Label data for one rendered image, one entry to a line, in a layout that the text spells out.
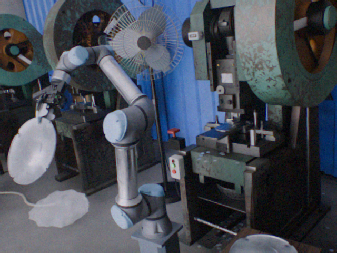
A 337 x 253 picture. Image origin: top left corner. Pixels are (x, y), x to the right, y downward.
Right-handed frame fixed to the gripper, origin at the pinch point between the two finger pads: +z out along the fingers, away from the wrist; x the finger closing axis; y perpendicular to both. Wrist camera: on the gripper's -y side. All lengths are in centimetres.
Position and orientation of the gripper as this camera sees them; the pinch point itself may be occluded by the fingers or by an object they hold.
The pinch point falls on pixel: (38, 122)
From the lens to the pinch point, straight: 157.4
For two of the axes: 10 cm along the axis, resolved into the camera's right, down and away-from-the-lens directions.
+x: 4.1, 4.5, 7.9
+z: -2.4, 8.9, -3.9
